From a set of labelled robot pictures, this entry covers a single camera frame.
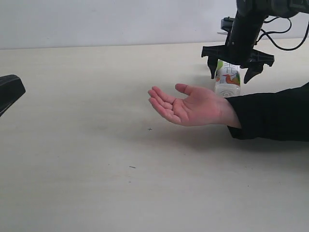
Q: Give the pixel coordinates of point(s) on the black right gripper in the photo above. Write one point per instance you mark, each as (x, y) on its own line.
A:
(239, 47)

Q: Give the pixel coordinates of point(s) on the open human hand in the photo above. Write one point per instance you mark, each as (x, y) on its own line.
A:
(201, 107)

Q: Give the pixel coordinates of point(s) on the white tea bottle fruit label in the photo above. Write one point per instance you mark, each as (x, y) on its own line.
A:
(227, 79)

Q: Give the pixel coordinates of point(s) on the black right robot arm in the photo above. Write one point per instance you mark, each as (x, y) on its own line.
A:
(276, 8)

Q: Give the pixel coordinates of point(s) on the black sleeved forearm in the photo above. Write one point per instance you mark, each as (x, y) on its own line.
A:
(280, 116)

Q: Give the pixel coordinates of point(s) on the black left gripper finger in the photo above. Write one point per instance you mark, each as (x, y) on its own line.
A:
(11, 89)

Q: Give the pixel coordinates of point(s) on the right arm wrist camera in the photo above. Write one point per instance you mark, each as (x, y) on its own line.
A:
(226, 25)

